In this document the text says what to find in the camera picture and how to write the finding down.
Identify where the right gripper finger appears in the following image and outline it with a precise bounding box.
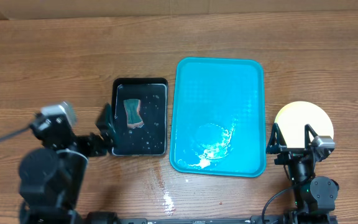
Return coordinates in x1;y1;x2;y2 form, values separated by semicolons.
305;124;317;149
266;123;287;154

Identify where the yellow-green plate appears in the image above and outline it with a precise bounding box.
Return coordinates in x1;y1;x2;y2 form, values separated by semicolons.
274;101;334;148

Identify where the green scrub sponge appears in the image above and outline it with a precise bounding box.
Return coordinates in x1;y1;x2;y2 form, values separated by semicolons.
124;99;144;129

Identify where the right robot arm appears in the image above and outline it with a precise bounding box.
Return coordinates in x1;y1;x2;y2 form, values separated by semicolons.
262;123;339;223

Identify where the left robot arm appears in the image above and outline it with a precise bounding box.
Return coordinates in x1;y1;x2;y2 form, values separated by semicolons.
19;102;119;224

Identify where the black water tray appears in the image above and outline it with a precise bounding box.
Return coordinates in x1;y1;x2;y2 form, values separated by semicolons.
111;78;168;156

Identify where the teal plastic tray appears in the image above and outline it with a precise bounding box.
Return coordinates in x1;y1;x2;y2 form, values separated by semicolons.
170;57;266;178

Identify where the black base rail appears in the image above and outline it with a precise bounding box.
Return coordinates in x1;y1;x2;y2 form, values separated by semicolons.
82;211;338;224

